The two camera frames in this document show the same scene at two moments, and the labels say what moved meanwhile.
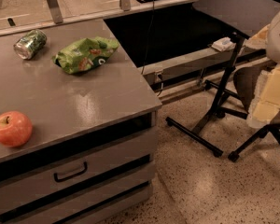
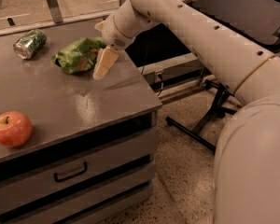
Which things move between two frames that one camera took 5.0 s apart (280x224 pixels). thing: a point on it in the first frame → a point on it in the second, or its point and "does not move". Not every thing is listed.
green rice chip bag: (85, 54) does not move
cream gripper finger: (272, 93) → (106, 57)
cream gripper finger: (259, 41) → (100, 25)
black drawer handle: (57, 179) does not move
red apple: (11, 129) does not move
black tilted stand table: (244, 10) does not move
